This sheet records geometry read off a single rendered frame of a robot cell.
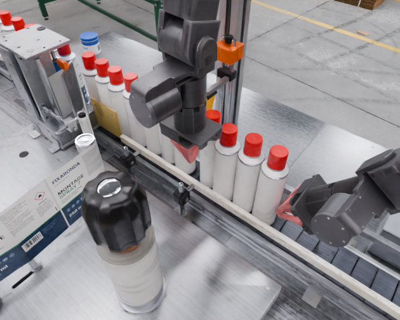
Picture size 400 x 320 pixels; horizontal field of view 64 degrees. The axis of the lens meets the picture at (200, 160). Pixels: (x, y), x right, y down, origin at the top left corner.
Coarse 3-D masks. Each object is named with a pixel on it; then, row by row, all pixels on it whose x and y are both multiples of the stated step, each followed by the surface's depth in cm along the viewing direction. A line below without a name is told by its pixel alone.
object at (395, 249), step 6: (288, 186) 66; (288, 192) 66; (366, 228) 59; (360, 234) 60; (366, 234) 59; (372, 234) 58; (372, 240) 59; (378, 240) 58; (384, 240) 58; (384, 246) 58; (390, 246) 57; (396, 246) 57; (396, 252) 57
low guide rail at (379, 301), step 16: (128, 144) 84; (160, 160) 78; (176, 176) 76; (208, 192) 71; (240, 208) 68; (256, 224) 66; (288, 240) 63; (304, 256) 61; (336, 272) 58; (352, 288) 57; (368, 288) 56; (384, 304) 54
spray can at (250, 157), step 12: (252, 144) 57; (240, 156) 61; (252, 156) 59; (264, 156) 61; (240, 168) 62; (252, 168) 60; (240, 180) 64; (252, 180) 63; (240, 192) 66; (252, 192) 66; (240, 204) 69; (252, 204) 69
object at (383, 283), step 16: (192, 176) 79; (224, 208) 72; (272, 224) 69; (288, 224) 69; (272, 240) 67; (304, 240) 67; (320, 240) 67; (320, 256) 64; (336, 256) 64; (352, 256) 64; (320, 272) 62; (352, 272) 62; (368, 272) 62; (384, 272) 62; (384, 288) 60; (368, 304) 58
